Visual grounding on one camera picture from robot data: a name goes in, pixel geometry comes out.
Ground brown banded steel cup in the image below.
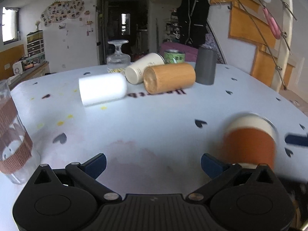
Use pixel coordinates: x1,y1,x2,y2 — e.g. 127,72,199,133
220,113,278,169

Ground white cylinder cup lying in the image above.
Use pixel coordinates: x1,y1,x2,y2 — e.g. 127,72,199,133
78,73,127,106

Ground cream paper cup lying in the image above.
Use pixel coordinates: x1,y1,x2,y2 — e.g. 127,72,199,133
125,53,165,85

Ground wooden bamboo cup lying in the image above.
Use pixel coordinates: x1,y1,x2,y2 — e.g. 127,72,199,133
144,63,196,94

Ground grey inverted cup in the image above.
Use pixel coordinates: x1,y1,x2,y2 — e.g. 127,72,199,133
195,47,217,85

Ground clear glass with brown band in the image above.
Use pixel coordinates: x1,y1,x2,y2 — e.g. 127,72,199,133
0,80,40,185

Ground inverted clear stemmed glass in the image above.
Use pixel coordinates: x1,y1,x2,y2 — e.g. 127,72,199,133
106,40,131,74

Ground wooden low cabinet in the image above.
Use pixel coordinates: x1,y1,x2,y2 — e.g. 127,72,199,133
8,62,50,85

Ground pink bean bag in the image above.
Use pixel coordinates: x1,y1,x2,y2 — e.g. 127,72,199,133
159,42,198,62

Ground green tin can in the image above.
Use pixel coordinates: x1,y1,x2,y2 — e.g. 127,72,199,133
164,49,185,64

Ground white small appliance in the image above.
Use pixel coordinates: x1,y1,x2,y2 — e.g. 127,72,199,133
12,61,23,75

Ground small drawer organiser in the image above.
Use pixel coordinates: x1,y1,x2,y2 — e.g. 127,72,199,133
27,30,44,57

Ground black hanging coat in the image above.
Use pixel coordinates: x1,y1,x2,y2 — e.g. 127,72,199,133
177,0,210,49

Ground cloud shaped photo board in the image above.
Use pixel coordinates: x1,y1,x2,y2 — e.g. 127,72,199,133
40,0,85,27

